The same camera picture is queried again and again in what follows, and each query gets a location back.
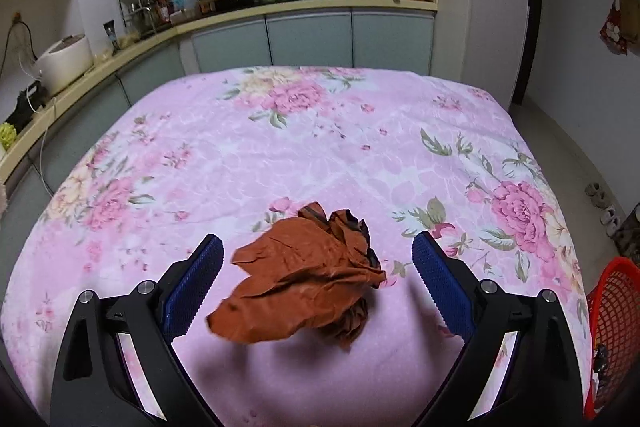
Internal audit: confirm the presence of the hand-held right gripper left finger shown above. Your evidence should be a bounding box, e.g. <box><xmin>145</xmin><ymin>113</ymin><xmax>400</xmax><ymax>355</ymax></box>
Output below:
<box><xmin>50</xmin><ymin>233</ymin><xmax>224</xmax><ymax>427</ymax></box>

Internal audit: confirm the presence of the brown paper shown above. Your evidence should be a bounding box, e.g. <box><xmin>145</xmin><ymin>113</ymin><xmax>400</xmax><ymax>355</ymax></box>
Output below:
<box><xmin>206</xmin><ymin>202</ymin><xmax>388</xmax><ymax>350</ymax></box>

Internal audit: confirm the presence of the pair of white shoes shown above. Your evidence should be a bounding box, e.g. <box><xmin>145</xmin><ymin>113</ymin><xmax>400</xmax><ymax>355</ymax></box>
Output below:
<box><xmin>600</xmin><ymin>204</ymin><xmax>623</xmax><ymax>228</ymax></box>

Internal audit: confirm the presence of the grey kitchen base cabinet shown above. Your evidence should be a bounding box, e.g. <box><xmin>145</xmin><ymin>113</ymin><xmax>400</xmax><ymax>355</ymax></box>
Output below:
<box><xmin>0</xmin><ymin>7</ymin><xmax>436</xmax><ymax>208</ymax></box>

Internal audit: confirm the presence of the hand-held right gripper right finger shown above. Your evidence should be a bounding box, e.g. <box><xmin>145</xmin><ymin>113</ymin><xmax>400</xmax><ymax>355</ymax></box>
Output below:
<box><xmin>411</xmin><ymin>231</ymin><xmax>586</xmax><ymax>427</ymax></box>

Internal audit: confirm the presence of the white power cable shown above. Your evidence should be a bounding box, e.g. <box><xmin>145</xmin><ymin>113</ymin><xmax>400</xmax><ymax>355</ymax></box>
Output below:
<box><xmin>5</xmin><ymin>22</ymin><xmax>56</xmax><ymax>112</ymax></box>

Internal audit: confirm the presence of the white rice cooker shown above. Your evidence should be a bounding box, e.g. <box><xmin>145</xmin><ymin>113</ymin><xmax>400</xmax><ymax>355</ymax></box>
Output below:
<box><xmin>32</xmin><ymin>34</ymin><xmax>96</xmax><ymax>98</ymax></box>

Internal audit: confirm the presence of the dark wooden door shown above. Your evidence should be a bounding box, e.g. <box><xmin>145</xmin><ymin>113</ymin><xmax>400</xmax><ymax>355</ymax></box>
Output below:
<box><xmin>522</xmin><ymin>0</ymin><xmax>543</xmax><ymax>105</ymax></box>

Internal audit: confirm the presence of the pink floral blanket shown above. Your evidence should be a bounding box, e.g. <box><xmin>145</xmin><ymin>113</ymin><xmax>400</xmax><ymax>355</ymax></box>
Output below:
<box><xmin>0</xmin><ymin>66</ymin><xmax>591</xmax><ymax>427</ymax></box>

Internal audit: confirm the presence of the red hanging decoration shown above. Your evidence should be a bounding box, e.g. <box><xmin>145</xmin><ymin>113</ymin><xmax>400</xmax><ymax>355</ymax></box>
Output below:
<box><xmin>599</xmin><ymin>4</ymin><xmax>632</xmax><ymax>56</ymax></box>

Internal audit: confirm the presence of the red plastic mesh basket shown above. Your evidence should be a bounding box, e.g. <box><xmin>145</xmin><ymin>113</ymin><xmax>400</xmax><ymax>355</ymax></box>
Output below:
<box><xmin>582</xmin><ymin>256</ymin><xmax>640</xmax><ymax>425</ymax></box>

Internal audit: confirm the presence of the brown hanging bag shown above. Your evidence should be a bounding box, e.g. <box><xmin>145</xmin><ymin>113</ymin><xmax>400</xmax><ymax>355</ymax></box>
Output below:
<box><xmin>617</xmin><ymin>0</ymin><xmax>640</xmax><ymax>40</ymax></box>

